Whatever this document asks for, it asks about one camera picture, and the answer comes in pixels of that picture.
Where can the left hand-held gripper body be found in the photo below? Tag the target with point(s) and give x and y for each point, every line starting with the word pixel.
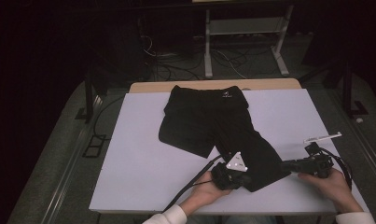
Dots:
pixel 229 175

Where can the person's right hand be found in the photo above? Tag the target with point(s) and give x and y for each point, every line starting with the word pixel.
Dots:
pixel 330 186

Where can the black metal stand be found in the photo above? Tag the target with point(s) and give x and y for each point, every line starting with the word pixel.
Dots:
pixel 347 90
pixel 89 93

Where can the metal floor rail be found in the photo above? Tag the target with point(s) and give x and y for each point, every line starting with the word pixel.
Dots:
pixel 71 161
pixel 363 124

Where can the small white round object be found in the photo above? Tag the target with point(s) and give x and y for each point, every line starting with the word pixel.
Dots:
pixel 359 120

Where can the white metal shelf stand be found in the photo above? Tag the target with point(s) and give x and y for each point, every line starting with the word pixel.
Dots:
pixel 244 26

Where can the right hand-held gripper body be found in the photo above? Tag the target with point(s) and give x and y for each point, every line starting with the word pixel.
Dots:
pixel 316 163

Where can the person's left hand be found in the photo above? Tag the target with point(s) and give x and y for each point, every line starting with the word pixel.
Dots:
pixel 207 193

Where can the black shorts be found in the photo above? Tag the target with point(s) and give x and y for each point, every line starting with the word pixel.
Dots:
pixel 216 124

